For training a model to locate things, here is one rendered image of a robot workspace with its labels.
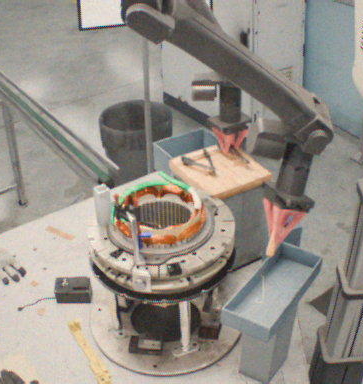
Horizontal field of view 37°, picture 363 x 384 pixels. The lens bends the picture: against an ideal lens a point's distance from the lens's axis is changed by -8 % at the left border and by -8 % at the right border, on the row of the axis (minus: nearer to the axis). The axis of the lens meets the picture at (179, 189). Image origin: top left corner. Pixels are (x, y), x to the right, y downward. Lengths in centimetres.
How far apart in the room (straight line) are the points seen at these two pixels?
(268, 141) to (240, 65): 18
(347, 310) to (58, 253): 86
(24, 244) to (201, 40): 109
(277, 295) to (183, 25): 61
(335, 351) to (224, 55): 93
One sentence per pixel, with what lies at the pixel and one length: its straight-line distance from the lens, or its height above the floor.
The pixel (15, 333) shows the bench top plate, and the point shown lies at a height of 78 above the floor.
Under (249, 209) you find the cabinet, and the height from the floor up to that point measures 98.
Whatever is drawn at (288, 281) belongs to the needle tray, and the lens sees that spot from 121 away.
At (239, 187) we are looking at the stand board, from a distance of 143.
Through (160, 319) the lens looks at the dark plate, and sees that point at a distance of 146.
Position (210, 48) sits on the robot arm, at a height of 156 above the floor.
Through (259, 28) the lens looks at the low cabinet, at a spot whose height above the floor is 87.
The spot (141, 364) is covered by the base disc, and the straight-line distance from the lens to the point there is 133.
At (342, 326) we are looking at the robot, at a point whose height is 80.
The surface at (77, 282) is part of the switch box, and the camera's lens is 151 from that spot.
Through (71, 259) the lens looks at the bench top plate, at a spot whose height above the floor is 78.
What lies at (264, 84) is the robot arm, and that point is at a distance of 89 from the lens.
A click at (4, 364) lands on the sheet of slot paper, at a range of 142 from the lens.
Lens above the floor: 184
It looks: 33 degrees down
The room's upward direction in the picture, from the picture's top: 2 degrees counter-clockwise
